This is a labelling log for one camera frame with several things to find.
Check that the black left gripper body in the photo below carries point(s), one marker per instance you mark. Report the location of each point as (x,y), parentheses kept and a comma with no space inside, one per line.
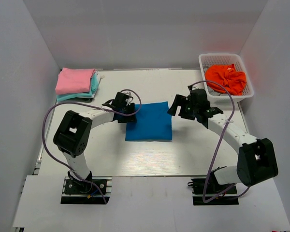
(129,109)

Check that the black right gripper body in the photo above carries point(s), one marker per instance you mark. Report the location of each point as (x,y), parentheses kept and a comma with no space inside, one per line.
(188,110)

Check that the blue t shirt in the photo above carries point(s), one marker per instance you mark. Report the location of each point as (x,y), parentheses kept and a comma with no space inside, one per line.
(153,123)

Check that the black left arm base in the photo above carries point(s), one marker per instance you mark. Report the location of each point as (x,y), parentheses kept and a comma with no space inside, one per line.
(76,192)

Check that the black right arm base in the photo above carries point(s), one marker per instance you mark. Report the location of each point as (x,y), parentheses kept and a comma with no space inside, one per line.
(197,186)

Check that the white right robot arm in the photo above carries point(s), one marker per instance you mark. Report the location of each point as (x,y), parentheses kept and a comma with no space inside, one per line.
(256,157)

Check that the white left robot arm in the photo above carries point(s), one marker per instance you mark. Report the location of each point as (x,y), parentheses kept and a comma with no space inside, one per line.
(73,133)

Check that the grey t shirt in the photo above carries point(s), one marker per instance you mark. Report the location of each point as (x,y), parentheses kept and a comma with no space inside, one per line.
(214,93)

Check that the folded mint t shirt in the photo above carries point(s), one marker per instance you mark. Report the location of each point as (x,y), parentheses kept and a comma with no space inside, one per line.
(94,84)

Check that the orange t shirt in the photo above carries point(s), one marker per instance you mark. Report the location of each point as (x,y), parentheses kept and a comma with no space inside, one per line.
(227,76)

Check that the white plastic laundry basket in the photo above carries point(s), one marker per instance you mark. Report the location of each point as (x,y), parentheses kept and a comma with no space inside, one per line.
(209,59)

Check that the folded pink t shirt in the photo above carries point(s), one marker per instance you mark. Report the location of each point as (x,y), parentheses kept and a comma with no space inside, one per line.
(74,81)

